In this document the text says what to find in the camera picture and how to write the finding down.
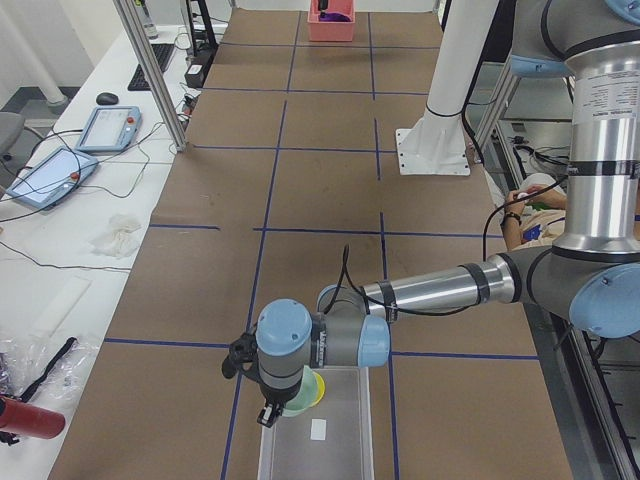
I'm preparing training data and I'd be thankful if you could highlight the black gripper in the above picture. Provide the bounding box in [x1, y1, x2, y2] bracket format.
[257, 382, 300, 426]

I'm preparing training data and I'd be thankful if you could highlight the purple cloth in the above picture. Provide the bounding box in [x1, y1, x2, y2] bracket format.
[318, 11, 352, 23]

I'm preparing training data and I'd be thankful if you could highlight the mint green bowl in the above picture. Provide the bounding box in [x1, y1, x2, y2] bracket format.
[282, 366, 316, 417]

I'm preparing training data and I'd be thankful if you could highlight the yellow plastic cup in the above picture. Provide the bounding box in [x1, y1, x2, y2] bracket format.
[312, 372, 326, 406]

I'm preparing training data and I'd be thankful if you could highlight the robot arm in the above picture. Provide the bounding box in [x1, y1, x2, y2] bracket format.
[229, 1, 639, 427]

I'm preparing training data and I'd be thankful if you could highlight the white label in box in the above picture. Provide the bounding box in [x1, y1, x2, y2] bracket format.
[310, 418, 327, 441]

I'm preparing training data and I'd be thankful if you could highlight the translucent plastic box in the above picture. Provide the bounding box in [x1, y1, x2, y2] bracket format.
[257, 367, 375, 479]

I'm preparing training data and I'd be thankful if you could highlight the pink plastic bin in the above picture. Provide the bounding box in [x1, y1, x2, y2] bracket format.
[307, 0, 355, 42]

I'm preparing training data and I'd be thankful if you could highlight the black keyboard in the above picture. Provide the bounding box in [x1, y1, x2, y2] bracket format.
[127, 43, 177, 92]

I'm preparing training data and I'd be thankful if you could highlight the white flat strip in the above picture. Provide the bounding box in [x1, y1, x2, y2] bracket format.
[33, 276, 91, 337]

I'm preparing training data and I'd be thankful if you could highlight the crumpled white tissue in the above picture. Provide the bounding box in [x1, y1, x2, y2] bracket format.
[90, 214, 141, 259]

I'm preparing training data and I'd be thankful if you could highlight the black computer mouse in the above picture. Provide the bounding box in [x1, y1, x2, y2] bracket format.
[95, 92, 119, 106]

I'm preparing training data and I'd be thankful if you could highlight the red cylinder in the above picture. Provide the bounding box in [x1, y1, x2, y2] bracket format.
[1, 396, 66, 445]

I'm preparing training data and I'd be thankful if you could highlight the teach pendant far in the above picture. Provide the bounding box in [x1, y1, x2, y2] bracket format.
[75, 106, 142, 155]

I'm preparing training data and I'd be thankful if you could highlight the teach pendant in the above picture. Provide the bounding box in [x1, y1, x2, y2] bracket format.
[75, 106, 142, 155]
[6, 147, 98, 210]

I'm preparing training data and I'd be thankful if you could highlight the clear plastic bag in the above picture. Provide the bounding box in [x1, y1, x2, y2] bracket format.
[1, 335, 100, 408]

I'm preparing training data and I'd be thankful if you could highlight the seated person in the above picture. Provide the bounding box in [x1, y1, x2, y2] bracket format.
[492, 173, 567, 251]

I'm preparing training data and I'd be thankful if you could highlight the teach pendant near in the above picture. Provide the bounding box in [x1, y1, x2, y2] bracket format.
[6, 147, 98, 210]

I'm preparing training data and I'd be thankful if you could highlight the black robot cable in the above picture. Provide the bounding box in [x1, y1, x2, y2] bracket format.
[324, 182, 569, 317]

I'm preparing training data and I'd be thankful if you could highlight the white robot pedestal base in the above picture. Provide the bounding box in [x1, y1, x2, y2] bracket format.
[396, 0, 499, 176]

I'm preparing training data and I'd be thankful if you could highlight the aluminium frame post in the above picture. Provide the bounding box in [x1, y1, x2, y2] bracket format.
[113, 0, 187, 152]

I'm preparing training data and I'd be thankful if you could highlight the black strap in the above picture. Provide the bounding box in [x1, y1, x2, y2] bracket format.
[19, 337, 79, 404]

